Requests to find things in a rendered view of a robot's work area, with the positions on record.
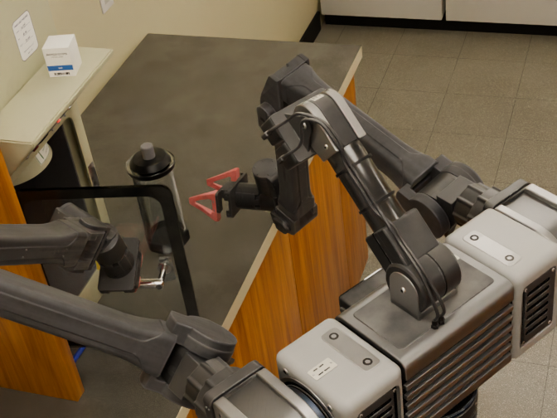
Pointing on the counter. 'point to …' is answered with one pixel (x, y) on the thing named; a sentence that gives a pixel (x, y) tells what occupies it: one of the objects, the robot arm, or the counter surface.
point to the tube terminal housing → (46, 27)
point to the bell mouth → (36, 165)
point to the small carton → (61, 55)
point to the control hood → (44, 105)
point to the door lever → (156, 279)
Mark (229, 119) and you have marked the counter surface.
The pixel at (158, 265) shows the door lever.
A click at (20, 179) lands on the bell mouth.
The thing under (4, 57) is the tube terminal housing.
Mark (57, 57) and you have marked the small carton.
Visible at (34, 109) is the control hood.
